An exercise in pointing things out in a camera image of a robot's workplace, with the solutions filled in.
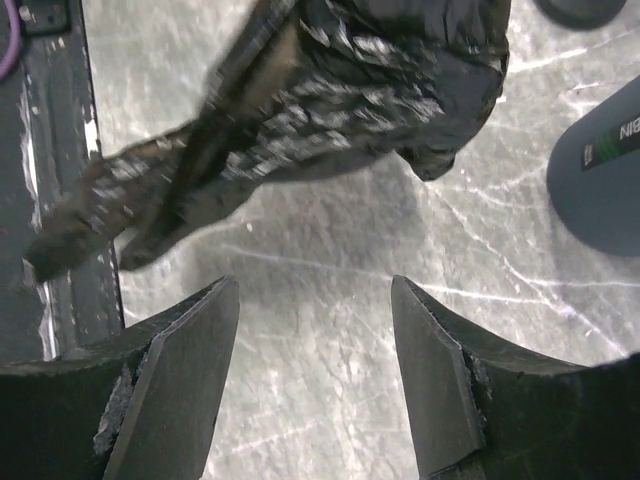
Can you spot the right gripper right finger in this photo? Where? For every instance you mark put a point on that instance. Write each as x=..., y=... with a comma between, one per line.
x=482, y=407

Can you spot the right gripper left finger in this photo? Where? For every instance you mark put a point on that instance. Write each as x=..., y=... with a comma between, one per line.
x=141, y=404

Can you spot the black plastic trash bag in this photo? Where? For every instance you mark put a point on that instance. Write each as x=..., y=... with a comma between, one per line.
x=307, y=90

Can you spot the dark blue trash bin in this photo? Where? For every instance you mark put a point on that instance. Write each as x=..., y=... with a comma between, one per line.
x=593, y=175

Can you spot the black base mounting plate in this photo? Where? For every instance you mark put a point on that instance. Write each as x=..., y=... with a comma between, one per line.
x=49, y=132

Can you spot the black stand of pink microphone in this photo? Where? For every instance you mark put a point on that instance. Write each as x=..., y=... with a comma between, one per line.
x=581, y=15

